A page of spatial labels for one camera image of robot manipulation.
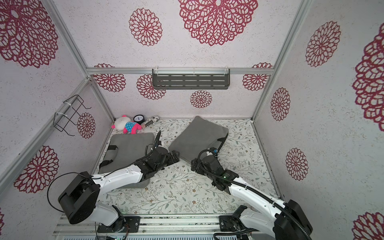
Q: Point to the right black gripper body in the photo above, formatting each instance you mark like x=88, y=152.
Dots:
x=196, y=165

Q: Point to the aluminium front rail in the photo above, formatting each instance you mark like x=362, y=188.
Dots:
x=151, y=225

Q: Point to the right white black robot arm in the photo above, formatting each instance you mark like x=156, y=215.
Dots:
x=268, y=215

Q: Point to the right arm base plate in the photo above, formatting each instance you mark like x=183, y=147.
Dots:
x=232, y=224

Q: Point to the small striped tool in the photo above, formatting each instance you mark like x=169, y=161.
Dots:
x=150, y=121

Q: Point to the black wire wall rack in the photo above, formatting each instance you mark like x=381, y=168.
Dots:
x=74, y=103

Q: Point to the black round gauge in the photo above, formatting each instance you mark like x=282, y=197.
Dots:
x=140, y=119

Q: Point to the pink white plush toy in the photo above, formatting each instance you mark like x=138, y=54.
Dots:
x=125, y=125

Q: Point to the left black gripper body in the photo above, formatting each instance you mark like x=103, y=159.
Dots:
x=169, y=160

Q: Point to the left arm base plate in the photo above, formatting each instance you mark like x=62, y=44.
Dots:
x=128, y=225

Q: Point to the grey metal wall shelf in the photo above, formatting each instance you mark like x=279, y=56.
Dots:
x=191, y=79

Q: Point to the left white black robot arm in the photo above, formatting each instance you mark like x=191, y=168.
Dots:
x=79, y=201

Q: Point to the grey laptop bag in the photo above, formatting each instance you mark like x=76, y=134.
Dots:
x=199, y=135
x=123, y=150

